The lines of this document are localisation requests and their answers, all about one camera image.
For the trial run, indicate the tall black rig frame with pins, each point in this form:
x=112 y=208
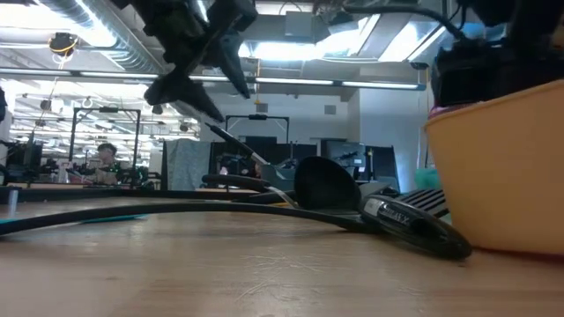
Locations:
x=108 y=109

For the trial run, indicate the black slotted turner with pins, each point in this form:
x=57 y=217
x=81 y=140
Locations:
x=425 y=200

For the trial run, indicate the low black rig frame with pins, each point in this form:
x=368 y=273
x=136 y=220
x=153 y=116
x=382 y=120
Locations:
x=257 y=117

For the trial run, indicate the teal plastic tray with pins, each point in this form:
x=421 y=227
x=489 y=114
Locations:
x=426 y=179

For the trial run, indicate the yellow ceiling pendant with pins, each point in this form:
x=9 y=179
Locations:
x=258 y=101

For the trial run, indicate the orange plastic bin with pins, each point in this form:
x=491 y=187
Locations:
x=498 y=176

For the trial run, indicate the long ceiling light bar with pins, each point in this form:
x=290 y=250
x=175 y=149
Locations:
x=308 y=81

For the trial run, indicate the grey ceiling box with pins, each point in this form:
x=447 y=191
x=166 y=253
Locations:
x=299 y=24

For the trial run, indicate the dark computer monitor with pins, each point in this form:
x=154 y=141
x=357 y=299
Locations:
x=346 y=147

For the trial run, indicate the person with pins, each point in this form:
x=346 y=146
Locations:
x=106 y=152

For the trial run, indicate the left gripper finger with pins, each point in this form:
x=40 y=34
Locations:
x=232 y=57
x=176 y=90

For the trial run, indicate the black partition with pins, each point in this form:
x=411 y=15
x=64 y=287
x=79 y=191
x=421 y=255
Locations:
x=282 y=152

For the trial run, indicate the corrugated silver air duct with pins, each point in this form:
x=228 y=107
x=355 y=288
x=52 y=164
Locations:
x=114 y=39

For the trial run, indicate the square wall vent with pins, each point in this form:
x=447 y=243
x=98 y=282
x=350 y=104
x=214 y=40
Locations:
x=261 y=108
x=330 y=110

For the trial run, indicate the grey fabric partition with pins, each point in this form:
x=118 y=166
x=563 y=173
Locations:
x=185 y=158

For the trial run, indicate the black spoon white label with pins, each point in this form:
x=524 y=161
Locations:
x=326 y=182

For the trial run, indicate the background black robot arm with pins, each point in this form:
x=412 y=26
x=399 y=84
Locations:
x=26 y=158

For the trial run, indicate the black panel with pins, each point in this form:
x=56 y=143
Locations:
x=381 y=163

